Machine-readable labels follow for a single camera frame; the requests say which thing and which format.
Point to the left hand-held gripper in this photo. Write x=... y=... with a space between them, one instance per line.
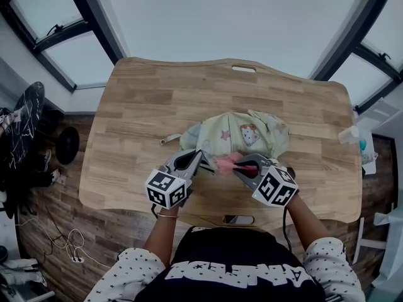
x=167 y=190

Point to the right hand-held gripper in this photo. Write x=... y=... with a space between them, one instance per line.
x=277 y=187

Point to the pink cloth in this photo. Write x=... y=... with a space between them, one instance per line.
x=225 y=165

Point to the pale green cartoon print umbrella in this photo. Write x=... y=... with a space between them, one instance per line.
x=233 y=127

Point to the person's right forearm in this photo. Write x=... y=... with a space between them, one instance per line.
x=305 y=225

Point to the person's left forearm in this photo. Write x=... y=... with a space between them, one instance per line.
x=160 y=238

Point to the black white star print shirt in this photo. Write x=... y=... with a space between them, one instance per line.
x=233 y=247

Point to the white plastic cup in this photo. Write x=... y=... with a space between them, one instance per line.
x=349 y=134

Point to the teal toy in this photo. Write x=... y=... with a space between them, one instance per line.
x=363 y=145

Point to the floral patterned pouch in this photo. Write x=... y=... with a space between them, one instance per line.
x=370 y=159

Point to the white side table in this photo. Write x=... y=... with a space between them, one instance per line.
x=371 y=170

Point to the round black marble table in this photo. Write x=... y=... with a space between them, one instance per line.
x=28 y=112

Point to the white grey equipment pack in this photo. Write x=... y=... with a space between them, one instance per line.
x=19 y=264

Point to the white metal frame stand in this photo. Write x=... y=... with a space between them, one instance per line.
x=373 y=244

